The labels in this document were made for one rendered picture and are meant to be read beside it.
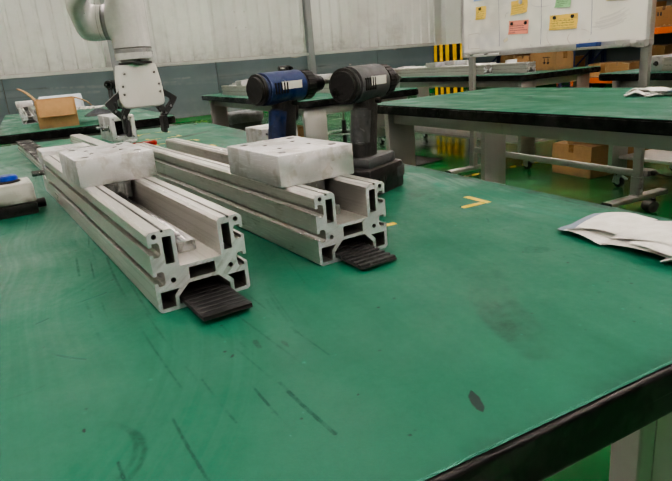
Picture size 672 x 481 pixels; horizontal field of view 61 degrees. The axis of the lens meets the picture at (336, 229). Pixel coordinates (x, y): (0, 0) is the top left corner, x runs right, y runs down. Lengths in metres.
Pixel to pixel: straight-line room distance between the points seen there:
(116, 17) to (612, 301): 1.17
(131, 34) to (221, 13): 11.58
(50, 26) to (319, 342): 11.97
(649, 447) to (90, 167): 0.78
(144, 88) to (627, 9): 2.79
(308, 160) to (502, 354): 0.36
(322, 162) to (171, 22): 11.97
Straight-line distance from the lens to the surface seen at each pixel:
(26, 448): 0.46
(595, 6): 3.76
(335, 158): 0.74
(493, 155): 3.44
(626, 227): 0.75
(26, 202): 1.21
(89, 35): 1.45
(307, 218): 0.67
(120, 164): 0.89
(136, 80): 1.43
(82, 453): 0.43
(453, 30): 9.23
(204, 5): 12.86
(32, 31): 12.34
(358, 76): 0.95
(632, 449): 0.71
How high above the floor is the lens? 1.01
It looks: 16 degrees down
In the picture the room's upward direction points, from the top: 5 degrees counter-clockwise
